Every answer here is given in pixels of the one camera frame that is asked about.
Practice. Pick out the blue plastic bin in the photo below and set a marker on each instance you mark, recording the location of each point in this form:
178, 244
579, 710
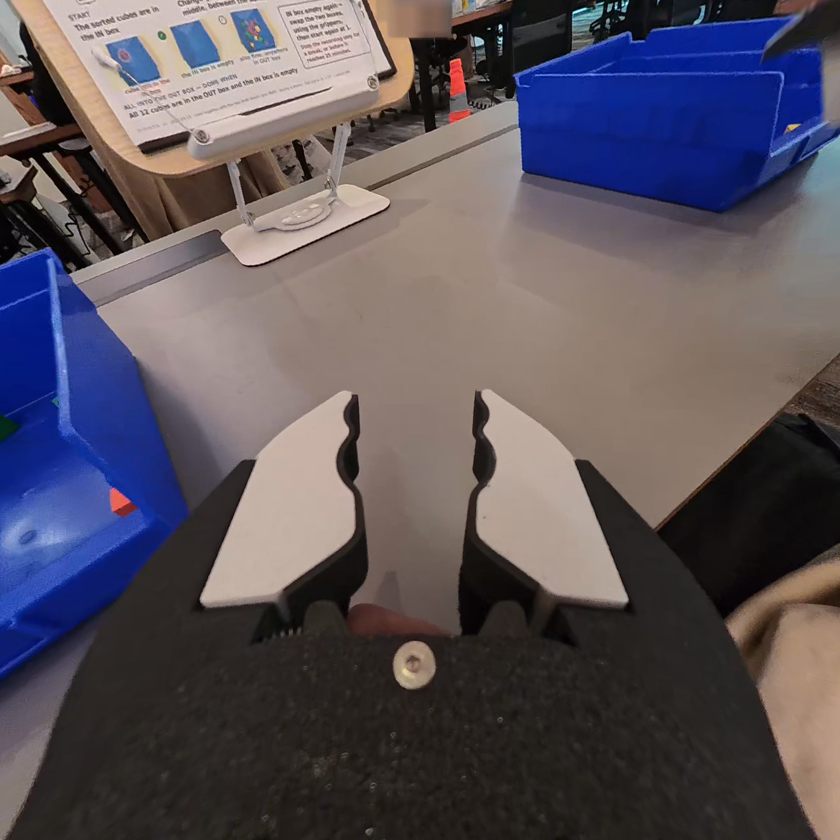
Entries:
98, 407
656, 131

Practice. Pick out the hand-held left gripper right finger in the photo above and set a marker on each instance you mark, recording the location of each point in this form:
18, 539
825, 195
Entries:
548, 518

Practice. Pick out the orange traffic cone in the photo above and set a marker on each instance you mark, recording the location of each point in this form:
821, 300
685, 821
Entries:
458, 92

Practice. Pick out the wooden desk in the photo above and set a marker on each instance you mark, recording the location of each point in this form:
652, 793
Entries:
39, 138

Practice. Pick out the red wooden cube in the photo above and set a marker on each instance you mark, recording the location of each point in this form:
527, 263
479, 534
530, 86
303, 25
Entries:
121, 502

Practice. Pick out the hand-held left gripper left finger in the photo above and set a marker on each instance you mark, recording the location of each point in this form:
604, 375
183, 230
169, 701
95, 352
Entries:
289, 518

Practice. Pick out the tan fabric cover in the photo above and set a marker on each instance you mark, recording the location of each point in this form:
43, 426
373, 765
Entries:
184, 197

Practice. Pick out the printed instruction sheet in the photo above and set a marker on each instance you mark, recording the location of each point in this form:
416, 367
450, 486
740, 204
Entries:
216, 65

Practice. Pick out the black office chair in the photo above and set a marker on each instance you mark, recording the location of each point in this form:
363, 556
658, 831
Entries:
541, 29

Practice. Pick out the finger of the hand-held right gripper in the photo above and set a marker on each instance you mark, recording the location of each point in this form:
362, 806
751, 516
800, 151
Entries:
797, 33
833, 85

